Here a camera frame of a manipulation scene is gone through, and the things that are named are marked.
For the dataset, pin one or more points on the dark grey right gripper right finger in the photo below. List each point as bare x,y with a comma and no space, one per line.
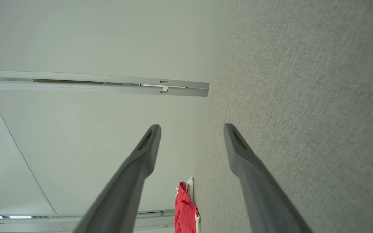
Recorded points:
261,194

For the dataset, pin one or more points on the red basketball jersey white trim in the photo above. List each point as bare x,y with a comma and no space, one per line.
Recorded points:
185,213

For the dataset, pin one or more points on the light grey slotted metal rail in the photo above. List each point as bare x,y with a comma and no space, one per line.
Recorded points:
76,87

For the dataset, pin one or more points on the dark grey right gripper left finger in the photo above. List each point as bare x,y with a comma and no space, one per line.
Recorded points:
125,187

